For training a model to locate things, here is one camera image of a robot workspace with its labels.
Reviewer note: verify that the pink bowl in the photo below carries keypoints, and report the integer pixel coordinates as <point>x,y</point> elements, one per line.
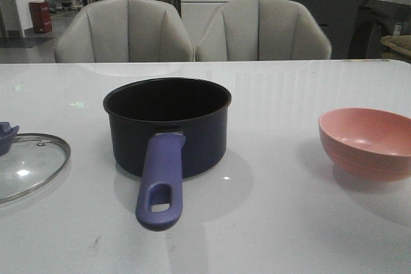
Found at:
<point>368,143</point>

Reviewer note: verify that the left grey upholstered chair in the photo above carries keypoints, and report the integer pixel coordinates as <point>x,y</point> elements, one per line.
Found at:
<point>125,31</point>

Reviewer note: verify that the dark blue saucepan purple handle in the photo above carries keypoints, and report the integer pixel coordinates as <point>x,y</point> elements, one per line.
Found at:
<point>164,130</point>

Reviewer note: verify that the right grey upholstered chair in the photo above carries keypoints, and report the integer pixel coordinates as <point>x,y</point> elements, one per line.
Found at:
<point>260,30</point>

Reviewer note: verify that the beige cushion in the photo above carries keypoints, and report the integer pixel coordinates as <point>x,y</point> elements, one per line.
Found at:
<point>396,48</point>

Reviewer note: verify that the glass lid with purple knob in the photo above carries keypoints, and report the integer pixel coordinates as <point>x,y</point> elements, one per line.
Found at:
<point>29,161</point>

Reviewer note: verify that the dark appliance at right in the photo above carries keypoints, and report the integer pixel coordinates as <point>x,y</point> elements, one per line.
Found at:
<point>374,20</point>

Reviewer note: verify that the grey upholstered chair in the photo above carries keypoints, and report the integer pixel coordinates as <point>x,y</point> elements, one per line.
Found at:
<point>260,30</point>
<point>125,31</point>

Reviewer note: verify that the red bin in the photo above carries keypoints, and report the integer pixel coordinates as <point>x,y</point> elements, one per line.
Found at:
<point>40,16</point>

